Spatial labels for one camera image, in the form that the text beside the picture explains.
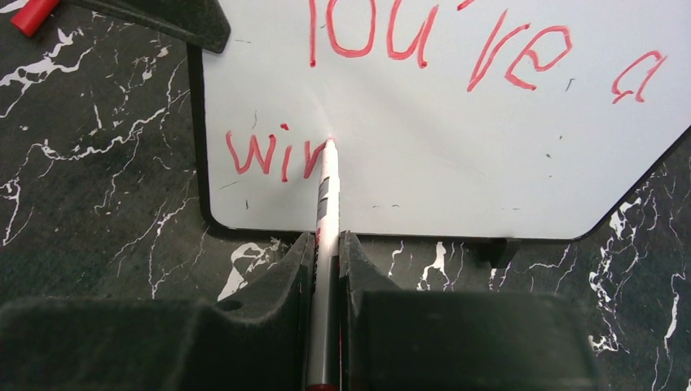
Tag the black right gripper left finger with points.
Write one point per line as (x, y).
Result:
(251, 340)

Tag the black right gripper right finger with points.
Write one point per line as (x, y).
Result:
(397, 339)

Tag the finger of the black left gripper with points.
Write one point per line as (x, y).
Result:
(201, 23)

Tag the white marker red cap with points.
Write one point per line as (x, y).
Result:
(323, 354)

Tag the white board black frame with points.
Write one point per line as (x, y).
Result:
(479, 119)

